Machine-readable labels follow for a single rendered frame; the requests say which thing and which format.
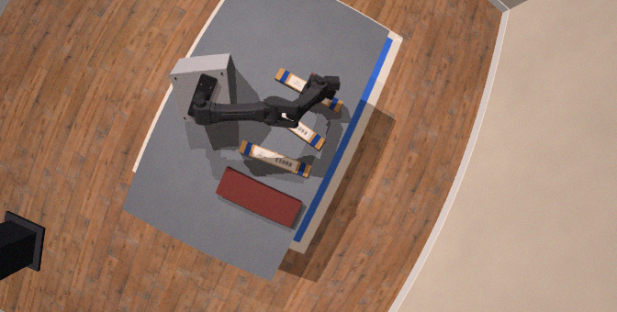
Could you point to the white welding electrode pack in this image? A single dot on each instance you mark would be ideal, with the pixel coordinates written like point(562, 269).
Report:
point(308, 135)

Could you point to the white electrode pack with blue and orange bands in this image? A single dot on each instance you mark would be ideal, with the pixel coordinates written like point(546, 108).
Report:
point(274, 158)

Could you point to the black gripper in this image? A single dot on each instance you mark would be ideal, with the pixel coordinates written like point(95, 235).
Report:
point(306, 86)

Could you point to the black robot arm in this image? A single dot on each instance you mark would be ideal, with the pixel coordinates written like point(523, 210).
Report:
point(269, 111)

